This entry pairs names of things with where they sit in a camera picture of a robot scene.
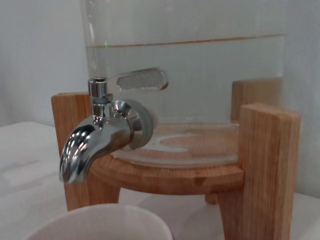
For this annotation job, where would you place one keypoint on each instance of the red ceramic cup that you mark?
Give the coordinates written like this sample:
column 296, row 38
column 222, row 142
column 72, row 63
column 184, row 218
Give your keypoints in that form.
column 100, row 222

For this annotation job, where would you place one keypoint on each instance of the chrome faucet with lever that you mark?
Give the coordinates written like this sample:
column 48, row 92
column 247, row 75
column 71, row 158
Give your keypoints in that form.
column 85, row 147

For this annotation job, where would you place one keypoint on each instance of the clear glass dispenser jar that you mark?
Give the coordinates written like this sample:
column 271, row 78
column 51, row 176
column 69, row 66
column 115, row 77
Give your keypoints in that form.
column 200, row 57

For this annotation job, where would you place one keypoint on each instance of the wooden dispenser stand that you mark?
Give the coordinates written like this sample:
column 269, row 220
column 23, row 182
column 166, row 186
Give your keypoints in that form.
column 265, row 162

